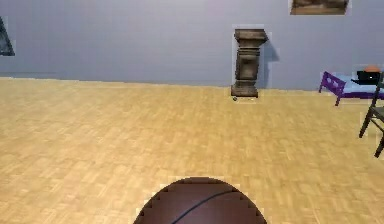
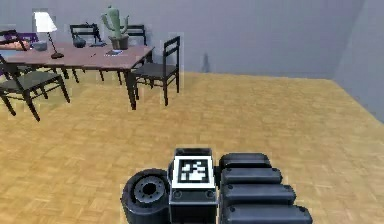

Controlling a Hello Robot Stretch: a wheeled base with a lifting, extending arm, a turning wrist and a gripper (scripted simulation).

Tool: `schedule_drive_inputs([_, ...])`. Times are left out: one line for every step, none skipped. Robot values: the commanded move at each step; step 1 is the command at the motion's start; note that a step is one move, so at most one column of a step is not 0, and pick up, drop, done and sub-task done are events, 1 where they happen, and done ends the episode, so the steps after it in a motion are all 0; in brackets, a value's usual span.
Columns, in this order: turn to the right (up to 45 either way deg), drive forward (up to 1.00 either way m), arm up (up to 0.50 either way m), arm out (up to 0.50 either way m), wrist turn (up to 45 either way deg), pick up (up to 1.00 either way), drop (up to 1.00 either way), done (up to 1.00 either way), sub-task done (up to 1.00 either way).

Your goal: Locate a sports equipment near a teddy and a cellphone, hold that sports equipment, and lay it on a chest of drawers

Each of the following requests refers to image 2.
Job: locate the brown wooden dining table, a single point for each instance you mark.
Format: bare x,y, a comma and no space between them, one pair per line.
90,57

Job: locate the white shade table lamp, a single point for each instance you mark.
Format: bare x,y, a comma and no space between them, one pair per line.
45,25

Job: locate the dark flat dish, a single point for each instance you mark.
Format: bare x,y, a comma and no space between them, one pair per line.
98,44

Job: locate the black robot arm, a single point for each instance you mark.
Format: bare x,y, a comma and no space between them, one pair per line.
250,190

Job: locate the grey bowl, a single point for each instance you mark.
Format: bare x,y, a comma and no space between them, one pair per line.
40,46

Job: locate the blue cellphone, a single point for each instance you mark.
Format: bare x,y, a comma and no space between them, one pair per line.
114,52

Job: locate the purple box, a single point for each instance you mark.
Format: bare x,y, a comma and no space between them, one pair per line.
28,36

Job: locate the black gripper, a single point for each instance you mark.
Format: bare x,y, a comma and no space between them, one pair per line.
146,195

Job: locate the dark round vase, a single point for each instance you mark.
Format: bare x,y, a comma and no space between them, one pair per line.
79,41

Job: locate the green cactus in pot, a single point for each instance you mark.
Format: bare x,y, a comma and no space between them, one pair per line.
116,26

